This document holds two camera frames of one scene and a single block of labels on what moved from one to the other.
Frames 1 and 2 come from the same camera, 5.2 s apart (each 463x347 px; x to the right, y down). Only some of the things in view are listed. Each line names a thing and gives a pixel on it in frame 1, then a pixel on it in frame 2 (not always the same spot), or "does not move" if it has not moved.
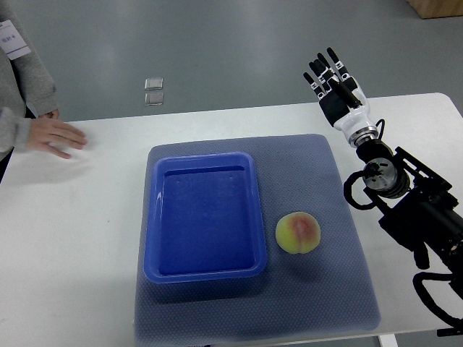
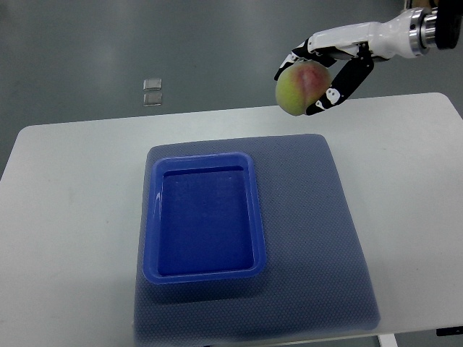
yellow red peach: [297, 232] → [300, 84]
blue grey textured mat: [323, 293] does not move
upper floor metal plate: [153, 84] does not move
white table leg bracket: [388, 340] does not move
